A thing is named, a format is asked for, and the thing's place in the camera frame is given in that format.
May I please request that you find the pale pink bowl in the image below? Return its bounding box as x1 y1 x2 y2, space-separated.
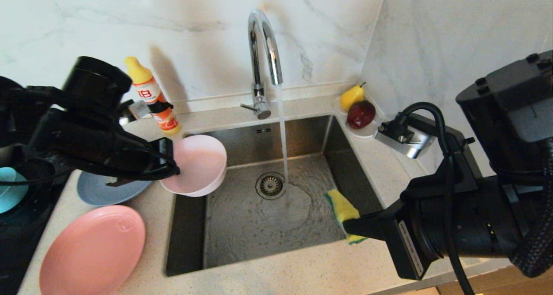
159 134 228 197

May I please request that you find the yellow green sponge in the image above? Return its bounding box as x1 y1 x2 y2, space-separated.
325 189 368 245

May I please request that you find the orange dish soap bottle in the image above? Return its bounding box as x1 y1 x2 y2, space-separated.
124 56 182 136

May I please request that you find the teal bowl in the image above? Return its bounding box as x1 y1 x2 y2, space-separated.
0 167 30 214

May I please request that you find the chrome gooseneck faucet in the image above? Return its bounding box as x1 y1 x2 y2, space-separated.
240 9 284 121

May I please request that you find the stainless steel sink basin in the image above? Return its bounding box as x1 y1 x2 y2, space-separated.
164 115 385 277

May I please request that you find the blue plate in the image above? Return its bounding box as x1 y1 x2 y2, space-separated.
77 170 153 206

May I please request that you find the small white dish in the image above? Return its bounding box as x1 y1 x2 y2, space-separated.
332 95 384 139

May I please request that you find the pink plate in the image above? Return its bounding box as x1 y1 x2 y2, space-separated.
39 205 146 295

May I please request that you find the round metal drain strainer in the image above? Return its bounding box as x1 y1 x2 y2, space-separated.
256 172 288 200

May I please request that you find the dark red apple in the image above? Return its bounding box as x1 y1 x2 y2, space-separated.
347 100 377 129

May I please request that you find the running water stream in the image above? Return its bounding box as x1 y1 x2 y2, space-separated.
275 84 291 206

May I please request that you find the yellow pear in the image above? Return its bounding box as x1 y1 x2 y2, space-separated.
340 82 366 112

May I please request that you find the black glass cooktop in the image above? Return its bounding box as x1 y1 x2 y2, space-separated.
0 157 65 295

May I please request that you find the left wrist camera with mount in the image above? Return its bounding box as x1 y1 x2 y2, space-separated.
119 99 152 125

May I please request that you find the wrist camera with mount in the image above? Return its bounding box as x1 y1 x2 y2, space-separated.
119 99 152 125
374 114 437 159

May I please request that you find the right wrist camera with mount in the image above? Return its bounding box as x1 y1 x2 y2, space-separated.
374 114 437 159

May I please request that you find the braided black cable sleeve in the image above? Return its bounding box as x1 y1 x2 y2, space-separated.
510 140 553 278

